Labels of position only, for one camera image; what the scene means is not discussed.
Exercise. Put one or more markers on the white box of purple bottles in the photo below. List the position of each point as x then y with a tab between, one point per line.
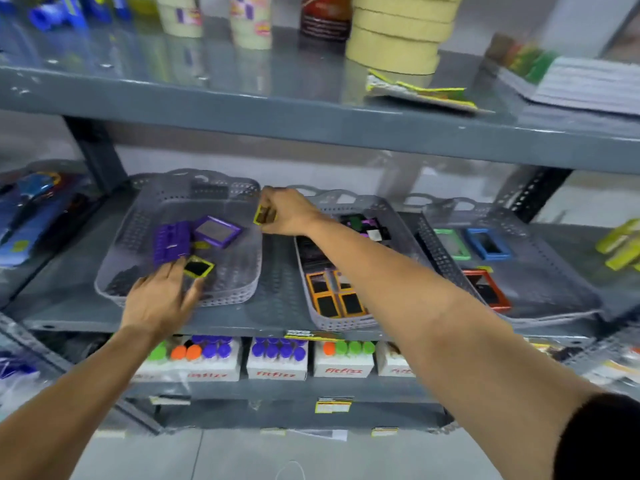
277	362

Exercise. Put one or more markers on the small white bottle box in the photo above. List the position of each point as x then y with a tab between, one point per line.
392	362

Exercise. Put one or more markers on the grey metal shelf unit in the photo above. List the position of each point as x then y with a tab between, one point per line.
280	99

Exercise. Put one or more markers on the person's right hand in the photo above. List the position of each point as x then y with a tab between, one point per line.
290	212

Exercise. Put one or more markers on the brown red labelled container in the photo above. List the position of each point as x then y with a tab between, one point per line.
325	17

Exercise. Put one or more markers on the yellow black shelf label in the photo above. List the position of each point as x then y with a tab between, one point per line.
312	336

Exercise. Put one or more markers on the stack of white booklets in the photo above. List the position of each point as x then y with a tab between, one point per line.
575	82

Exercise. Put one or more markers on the blue packaged tool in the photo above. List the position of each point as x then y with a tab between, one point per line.
35	214

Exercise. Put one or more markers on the yellow white shelf label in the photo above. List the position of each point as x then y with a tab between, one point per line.
333	405

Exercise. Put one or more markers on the person's left thumb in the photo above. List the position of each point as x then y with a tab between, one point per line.
194	298

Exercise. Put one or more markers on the flat yellow green packet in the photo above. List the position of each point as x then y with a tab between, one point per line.
420	92

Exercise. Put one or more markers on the clear plastic packet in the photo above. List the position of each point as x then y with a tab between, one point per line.
15	379

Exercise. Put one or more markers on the grey perforated plastic tray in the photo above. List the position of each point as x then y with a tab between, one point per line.
235	264
400	229
540	279

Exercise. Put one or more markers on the small yellow framed slate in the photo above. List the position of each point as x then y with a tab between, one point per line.
260	215
198	267

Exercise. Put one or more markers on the black sleeve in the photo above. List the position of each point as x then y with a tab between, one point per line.
600	439

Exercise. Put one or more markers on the purple framed slate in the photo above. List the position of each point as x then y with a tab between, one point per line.
216	231

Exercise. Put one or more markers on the orange framed slate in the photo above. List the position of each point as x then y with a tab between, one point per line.
352	303
318	283
328	305
342	281

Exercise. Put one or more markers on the person's left forearm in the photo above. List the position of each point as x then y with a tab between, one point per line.
70	409

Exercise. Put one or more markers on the person's right fingers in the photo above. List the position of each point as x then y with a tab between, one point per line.
267	207

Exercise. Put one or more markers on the blue plastic items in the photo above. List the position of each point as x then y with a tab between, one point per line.
55	12

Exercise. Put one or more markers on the white box of coloured bottles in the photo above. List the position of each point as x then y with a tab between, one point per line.
200	362

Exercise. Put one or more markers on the white box of green bottles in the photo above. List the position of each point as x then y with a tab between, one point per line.
344	359

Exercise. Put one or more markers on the red framed slate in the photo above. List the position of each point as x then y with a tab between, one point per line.
487	292

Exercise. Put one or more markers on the blue framed slate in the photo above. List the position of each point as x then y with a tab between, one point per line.
487	243

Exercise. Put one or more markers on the person's left hand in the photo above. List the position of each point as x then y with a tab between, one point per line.
155	307

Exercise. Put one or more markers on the person's right forearm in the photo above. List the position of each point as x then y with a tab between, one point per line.
425	319

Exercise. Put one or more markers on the green framed slate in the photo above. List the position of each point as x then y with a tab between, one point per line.
452	243

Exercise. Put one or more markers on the pile of mixed small slates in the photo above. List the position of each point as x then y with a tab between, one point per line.
367	227

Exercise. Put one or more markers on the yellow green plastic items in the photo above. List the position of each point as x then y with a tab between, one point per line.
620	244

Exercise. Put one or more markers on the packets on grey rack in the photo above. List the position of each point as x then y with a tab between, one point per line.
600	362

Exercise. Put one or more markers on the wrapped cream tape roll stack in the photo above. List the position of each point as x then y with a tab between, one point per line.
251	22
180	17

